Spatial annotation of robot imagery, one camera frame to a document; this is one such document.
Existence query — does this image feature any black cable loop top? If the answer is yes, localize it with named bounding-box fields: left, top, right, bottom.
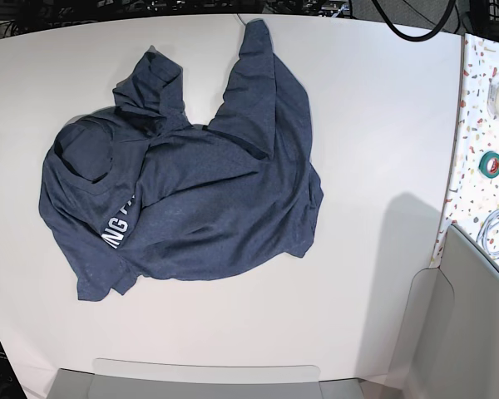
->
left=372, top=0, right=457, bottom=42

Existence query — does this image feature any dark blue t-shirt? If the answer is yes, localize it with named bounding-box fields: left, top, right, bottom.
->
left=39, top=20, right=324, bottom=302

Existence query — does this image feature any coiled white cable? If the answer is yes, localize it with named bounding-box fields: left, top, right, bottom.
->
left=476, top=207, right=499, bottom=261

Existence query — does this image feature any green tape roll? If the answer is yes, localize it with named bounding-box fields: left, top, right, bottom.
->
left=479, top=151, right=499, bottom=180

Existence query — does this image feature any terrazzo patterned side surface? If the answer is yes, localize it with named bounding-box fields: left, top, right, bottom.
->
left=431, top=34, right=499, bottom=267

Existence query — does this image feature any grey panel at right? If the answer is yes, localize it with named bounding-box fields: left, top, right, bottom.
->
left=387, top=225, right=499, bottom=398

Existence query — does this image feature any grey panel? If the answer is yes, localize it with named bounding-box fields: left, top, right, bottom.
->
left=48, top=358, right=363, bottom=398
left=387, top=225, right=499, bottom=398

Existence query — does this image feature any grey panel at bottom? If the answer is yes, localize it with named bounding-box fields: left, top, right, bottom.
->
left=48, top=358, right=363, bottom=398

